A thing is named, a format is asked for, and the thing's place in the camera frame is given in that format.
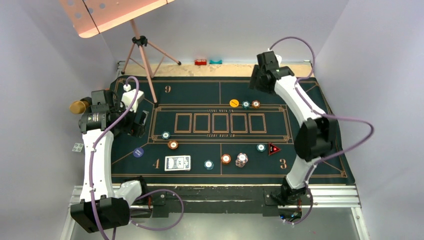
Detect teal block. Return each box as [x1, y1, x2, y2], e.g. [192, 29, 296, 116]
[209, 58, 223, 65]

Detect yellow big blind button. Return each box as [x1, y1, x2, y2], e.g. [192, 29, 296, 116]
[229, 99, 240, 108]

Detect green poker mat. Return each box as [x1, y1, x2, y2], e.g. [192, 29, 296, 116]
[107, 75, 356, 186]

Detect red block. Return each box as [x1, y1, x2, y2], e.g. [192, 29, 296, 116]
[194, 58, 208, 66]

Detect blue white card deck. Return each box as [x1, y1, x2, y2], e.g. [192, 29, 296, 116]
[164, 155, 192, 172]

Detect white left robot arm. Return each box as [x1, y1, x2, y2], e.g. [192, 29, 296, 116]
[70, 89, 149, 233]

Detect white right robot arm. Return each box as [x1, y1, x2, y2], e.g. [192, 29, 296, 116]
[249, 50, 337, 204]

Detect orange yellow chip stack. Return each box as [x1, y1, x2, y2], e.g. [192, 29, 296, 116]
[221, 154, 232, 165]

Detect white left camera box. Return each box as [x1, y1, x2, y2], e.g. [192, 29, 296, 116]
[120, 84, 145, 113]

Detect purple small blind button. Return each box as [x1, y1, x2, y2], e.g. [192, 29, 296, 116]
[132, 147, 144, 158]

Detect grey lego brick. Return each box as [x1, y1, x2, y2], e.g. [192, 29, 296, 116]
[72, 143, 84, 153]

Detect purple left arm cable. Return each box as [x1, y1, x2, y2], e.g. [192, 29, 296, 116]
[88, 76, 185, 240]

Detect green blue poker chip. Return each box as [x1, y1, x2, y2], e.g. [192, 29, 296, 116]
[161, 131, 171, 140]

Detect white pink chip stack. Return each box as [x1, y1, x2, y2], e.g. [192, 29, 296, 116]
[235, 152, 248, 168]

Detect orange yellow poker chip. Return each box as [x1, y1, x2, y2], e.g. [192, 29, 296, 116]
[167, 140, 179, 150]

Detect pink music stand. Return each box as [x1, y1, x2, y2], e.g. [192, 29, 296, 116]
[59, 0, 181, 106]

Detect black red all-in triangle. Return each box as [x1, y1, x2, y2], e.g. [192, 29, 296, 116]
[268, 142, 281, 156]

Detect gold microphone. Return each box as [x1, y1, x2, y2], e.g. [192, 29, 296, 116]
[69, 97, 92, 115]

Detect aluminium rail frame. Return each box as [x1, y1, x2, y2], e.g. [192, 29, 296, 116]
[59, 184, 371, 240]

